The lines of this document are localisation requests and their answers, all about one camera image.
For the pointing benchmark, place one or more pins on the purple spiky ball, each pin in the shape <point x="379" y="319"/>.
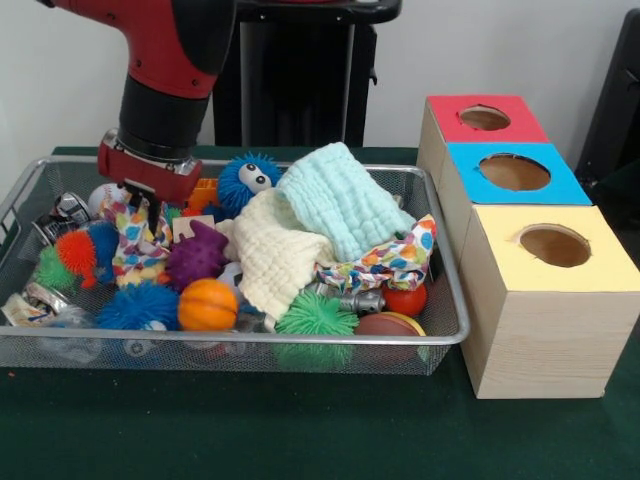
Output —
<point x="195" y="260"/>

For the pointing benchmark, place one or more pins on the black panel stand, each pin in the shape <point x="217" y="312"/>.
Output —
<point x="615" y="100"/>

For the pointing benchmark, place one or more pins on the wooden box with three holes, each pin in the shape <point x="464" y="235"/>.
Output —
<point x="550" y="340"/>

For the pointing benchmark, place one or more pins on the orange toy basketball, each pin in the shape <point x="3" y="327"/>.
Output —
<point x="207" y="305"/>

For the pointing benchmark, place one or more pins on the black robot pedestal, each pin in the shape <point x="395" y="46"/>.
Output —
<point x="300" y="75"/>

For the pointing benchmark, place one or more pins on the dark green table cloth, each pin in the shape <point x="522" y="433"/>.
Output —
<point x="300" y="430"/>

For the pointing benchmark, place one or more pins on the white baseball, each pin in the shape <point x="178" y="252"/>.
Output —
<point x="105" y="196"/>

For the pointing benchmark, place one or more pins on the green spiky puffer ball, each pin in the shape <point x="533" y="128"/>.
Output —
<point x="315" y="315"/>

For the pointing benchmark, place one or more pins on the red ball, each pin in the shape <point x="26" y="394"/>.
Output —
<point x="407" y="300"/>

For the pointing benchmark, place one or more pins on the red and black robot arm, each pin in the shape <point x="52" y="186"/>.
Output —
<point x="165" y="55"/>

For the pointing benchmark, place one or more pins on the cream waffle cloth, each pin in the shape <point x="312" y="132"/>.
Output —
<point x="270" y="255"/>

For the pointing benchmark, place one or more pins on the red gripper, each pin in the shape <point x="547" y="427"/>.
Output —
<point x="150" y="175"/>

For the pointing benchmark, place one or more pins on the light blue waffle cloth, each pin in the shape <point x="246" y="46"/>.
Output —
<point x="345" y="200"/>

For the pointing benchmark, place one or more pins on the colourful dot print cloth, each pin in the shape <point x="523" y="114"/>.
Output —
<point x="395" y="262"/>
<point x="132" y="250"/>

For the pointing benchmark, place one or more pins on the large blue fuzzy eyed ball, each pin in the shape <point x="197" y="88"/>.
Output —
<point x="235" y="190"/>

